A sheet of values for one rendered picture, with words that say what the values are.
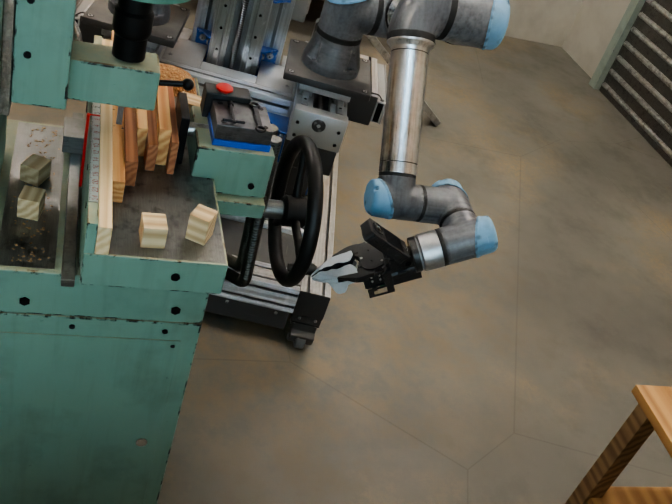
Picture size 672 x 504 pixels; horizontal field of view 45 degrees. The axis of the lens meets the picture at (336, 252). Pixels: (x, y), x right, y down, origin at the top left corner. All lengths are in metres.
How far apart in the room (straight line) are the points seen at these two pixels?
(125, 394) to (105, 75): 0.56
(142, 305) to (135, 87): 0.35
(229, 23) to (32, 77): 0.98
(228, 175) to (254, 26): 0.84
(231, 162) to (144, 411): 0.49
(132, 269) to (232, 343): 1.22
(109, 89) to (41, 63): 0.12
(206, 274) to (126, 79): 0.33
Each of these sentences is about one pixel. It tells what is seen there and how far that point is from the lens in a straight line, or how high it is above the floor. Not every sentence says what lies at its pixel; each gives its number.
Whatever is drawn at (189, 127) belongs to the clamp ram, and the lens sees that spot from 1.43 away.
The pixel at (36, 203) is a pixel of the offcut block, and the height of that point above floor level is 0.84.
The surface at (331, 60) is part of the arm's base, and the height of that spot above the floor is 0.86.
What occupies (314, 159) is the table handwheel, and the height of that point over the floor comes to 0.95.
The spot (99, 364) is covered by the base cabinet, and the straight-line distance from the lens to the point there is 1.46.
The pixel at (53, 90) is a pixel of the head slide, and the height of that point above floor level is 1.03.
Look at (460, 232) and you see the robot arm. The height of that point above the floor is 0.86.
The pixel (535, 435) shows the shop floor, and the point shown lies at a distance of 2.57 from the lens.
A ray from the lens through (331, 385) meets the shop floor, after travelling 2.40.
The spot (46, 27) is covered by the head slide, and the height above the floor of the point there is 1.13.
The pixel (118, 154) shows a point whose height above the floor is 0.94.
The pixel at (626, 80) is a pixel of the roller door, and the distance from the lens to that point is 5.13.
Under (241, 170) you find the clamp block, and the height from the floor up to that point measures 0.92.
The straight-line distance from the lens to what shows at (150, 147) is 1.38.
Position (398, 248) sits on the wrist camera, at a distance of 1.55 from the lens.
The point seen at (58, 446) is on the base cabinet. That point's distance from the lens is 1.63.
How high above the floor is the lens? 1.67
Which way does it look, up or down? 35 degrees down
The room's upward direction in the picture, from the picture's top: 20 degrees clockwise
